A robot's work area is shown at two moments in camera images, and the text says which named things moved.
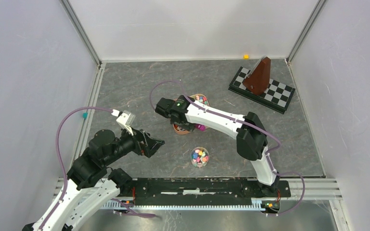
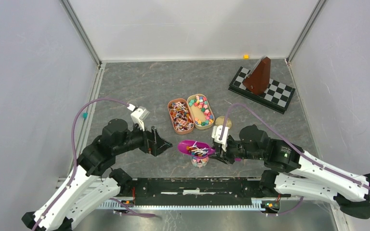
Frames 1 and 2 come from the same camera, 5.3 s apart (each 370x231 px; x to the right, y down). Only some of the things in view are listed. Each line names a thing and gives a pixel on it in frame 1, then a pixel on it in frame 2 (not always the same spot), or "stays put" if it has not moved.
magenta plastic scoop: (201, 127) to (197, 149)
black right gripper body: (190, 126) to (235, 149)
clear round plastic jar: (200, 157) stays put
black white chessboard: (276, 97) stays put
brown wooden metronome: (257, 82) stays put
